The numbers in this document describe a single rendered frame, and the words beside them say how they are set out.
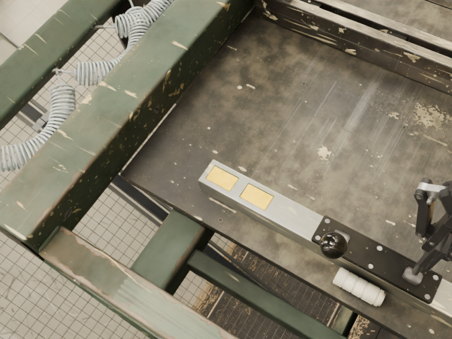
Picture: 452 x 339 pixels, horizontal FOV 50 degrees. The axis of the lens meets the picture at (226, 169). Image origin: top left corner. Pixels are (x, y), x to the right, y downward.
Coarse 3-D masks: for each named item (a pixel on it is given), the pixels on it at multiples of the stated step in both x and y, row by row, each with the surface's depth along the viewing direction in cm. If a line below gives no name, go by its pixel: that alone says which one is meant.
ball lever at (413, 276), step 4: (432, 224) 67; (416, 264) 72; (408, 268) 74; (412, 268) 74; (416, 268) 72; (420, 268) 72; (404, 272) 74; (408, 272) 73; (412, 272) 73; (416, 272) 73; (420, 272) 74; (404, 276) 74; (408, 276) 73; (412, 276) 73; (416, 276) 73; (420, 276) 73; (408, 280) 74; (412, 280) 73; (416, 280) 73; (420, 280) 73; (416, 284) 73
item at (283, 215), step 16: (240, 176) 85; (208, 192) 88; (224, 192) 84; (240, 192) 84; (272, 192) 83; (240, 208) 85; (256, 208) 82; (272, 208) 82; (288, 208) 82; (304, 208) 82; (272, 224) 82; (288, 224) 80; (304, 224) 80; (304, 240) 80; (352, 272) 79; (368, 272) 76; (384, 288) 77; (448, 288) 74; (416, 304) 75; (432, 304) 73; (448, 304) 73; (448, 320) 73
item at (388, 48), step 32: (256, 0) 104; (288, 0) 100; (320, 0) 100; (320, 32) 101; (352, 32) 97; (384, 32) 97; (416, 32) 94; (384, 64) 99; (416, 64) 94; (448, 64) 90
